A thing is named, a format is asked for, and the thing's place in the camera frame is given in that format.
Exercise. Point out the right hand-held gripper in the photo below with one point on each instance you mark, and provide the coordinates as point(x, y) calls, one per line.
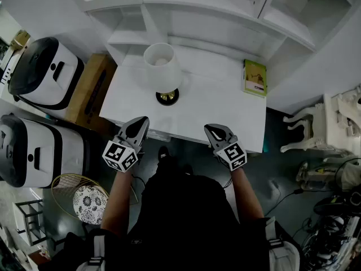
point(232, 155)

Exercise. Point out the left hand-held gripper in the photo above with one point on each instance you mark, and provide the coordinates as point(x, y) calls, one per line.
point(119, 155)

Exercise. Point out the white table lamp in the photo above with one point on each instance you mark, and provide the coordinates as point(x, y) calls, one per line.
point(162, 69)

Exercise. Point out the person's right forearm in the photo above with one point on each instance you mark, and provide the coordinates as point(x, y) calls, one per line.
point(248, 196)

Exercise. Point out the person's left forearm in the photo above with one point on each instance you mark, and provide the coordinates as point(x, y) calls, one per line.
point(117, 202)

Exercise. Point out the white table top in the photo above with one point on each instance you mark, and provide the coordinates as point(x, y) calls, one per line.
point(214, 114)

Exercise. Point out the person's black shoe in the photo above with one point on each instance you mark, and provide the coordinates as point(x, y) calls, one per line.
point(187, 170)
point(164, 152)

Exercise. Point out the brown cardboard box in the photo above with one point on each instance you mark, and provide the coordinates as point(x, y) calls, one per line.
point(84, 100)

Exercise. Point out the green book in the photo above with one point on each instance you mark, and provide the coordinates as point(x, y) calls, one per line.
point(254, 78)

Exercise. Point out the floral round cushion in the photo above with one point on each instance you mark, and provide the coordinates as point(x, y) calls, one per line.
point(90, 205)

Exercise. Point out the person in black vest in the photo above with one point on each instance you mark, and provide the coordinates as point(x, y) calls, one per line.
point(183, 222)

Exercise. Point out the clear plastic container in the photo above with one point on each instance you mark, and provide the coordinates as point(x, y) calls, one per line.
point(316, 176)

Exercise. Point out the white ornate carved chair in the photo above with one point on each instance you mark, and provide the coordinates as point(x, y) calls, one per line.
point(332, 123)

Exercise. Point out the white shelf cabinet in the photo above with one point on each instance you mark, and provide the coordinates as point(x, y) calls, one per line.
point(208, 15)

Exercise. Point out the black green helmet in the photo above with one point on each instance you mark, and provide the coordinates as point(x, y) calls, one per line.
point(332, 206)

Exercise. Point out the white plastic bag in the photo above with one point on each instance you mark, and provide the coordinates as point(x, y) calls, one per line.
point(351, 176)

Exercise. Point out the small yellowish box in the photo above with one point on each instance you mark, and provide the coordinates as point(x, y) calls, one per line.
point(20, 39)

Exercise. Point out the black metal frame table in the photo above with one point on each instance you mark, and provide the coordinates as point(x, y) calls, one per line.
point(28, 222)

